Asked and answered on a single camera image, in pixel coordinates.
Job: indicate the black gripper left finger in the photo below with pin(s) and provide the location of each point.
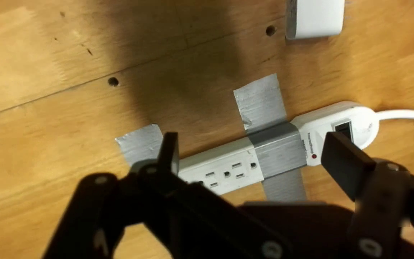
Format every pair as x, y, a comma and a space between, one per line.
151, 192

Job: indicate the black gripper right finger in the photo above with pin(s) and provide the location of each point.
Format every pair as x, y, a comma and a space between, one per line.
384, 202

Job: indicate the white cube charger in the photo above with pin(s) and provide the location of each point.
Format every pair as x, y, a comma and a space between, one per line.
315, 17

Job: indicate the white power strip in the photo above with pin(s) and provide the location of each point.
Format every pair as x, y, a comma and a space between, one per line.
331, 130

